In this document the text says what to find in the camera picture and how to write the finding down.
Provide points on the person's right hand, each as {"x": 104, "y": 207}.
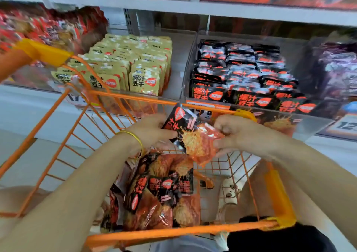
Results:
{"x": 245, "y": 135}

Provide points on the person's left hand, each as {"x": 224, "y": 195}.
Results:
{"x": 149, "y": 129}

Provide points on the row of black orange snacks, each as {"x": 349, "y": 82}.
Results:
{"x": 298, "y": 107}
{"x": 207, "y": 93}
{"x": 254, "y": 99}

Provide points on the black flame print snack packet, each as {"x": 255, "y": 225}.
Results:
{"x": 192, "y": 137}

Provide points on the row of yellow orange snacks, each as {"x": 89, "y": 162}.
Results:
{"x": 109, "y": 82}
{"x": 145, "y": 80}
{"x": 64, "y": 76}

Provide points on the pile of black orange snacks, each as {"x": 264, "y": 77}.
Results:
{"x": 162, "y": 199}

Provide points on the orange shopping cart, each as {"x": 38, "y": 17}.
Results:
{"x": 33, "y": 51}

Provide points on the person's right forearm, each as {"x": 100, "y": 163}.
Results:
{"x": 318, "y": 182}

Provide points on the person's left forearm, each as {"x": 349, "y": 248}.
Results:
{"x": 61, "y": 204}

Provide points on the person's right leg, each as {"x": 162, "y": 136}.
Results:
{"x": 262, "y": 187}

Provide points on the person's leg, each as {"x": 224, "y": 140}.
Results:
{"x": 262, "y": 187}
{"x": 19, "y": 204}

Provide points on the person's right white sandal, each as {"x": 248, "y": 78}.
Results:
{"x": 226, "y": 204}

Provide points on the orange blue shelf price tag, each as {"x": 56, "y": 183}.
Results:
{"x": 343, "y": 127}

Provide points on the person's left leg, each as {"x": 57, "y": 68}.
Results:
{"x": 19, "y": 204}

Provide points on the black shorts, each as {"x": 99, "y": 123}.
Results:
{"x": 279, "y": 239}

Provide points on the pile of purple packets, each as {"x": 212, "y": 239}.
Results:
{"x": 340, "y": 70}

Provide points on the pile of red tan packets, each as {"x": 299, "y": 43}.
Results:
{"x": 44, "y": 29}

